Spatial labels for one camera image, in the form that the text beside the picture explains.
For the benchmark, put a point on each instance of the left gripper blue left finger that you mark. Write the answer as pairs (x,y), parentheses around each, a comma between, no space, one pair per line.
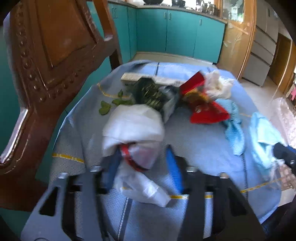
(110,166)

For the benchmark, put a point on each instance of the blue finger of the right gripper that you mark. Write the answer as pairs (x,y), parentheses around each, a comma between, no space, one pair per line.
(287,153)

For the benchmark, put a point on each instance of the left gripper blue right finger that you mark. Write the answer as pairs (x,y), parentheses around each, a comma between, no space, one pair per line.
(174,170)

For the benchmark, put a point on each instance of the light blue face mask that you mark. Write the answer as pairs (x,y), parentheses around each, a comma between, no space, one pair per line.
(263,138)

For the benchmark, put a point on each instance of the white plastic bag with red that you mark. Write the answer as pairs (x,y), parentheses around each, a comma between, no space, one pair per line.
(138,132)

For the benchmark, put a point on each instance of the teal kitchen cabinets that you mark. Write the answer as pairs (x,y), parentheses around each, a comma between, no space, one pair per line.
(159,30)

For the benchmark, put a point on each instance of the white laundry basket bin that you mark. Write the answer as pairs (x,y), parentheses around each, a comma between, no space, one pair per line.
(283,118)

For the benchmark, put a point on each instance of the blue table cloth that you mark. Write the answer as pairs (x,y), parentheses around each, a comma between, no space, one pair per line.
(79,146)

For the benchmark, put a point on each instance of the light blue knit cloth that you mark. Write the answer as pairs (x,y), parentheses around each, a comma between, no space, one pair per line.
(234,133)

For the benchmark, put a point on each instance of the green leaves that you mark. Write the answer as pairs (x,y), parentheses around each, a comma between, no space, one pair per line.
(119,99)

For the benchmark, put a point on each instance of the red snack wrapper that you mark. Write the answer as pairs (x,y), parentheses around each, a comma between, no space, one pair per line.
(204,109)

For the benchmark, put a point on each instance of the dark green snack bag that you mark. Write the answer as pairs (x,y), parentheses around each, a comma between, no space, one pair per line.
(163,99)

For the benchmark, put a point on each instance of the white crumpled tissue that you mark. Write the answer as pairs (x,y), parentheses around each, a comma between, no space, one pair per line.
(216,86)

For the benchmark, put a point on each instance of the silver refrigerator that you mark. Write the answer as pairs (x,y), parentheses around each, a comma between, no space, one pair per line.
(264,44)

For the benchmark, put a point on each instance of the brown wooden chair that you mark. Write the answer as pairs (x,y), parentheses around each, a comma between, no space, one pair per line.
(53,46)

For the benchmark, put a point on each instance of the wooden glass door frame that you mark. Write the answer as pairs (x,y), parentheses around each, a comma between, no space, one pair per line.
(238,40)

